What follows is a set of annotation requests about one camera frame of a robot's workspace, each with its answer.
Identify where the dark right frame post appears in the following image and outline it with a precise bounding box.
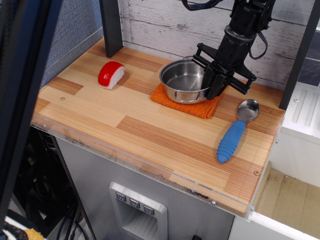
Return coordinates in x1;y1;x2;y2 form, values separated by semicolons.
279;0;320;110

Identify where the black vertical post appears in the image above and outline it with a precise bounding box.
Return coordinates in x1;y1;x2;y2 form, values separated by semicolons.
99;0;123;58

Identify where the orange knitted cloth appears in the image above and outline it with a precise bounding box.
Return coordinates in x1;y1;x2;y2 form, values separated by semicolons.
150;83;223;119

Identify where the grey toy fridge cabinet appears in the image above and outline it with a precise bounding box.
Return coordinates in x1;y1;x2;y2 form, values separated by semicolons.
57;139;234;240

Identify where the blue fabric panel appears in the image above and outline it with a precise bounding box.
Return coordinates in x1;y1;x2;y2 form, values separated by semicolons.
40;0;103;87

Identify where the red and white toy sushi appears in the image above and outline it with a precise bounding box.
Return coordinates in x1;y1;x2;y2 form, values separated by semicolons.
98;61;126;90

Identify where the blue handled metal spoon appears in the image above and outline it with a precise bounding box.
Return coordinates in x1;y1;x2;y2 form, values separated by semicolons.
216;99;260;163

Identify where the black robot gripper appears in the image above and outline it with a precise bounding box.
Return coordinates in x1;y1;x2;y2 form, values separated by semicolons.
192;31;257;100

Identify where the white toy sink unit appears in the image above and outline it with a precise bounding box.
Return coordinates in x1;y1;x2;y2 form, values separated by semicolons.
229;82;320;240

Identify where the clear acrylic table guard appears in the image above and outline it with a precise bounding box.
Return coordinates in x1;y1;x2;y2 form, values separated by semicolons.
31;112;282;218

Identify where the stainless steel pan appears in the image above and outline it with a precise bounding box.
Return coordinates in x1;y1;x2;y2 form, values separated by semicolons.
159;59;209;105

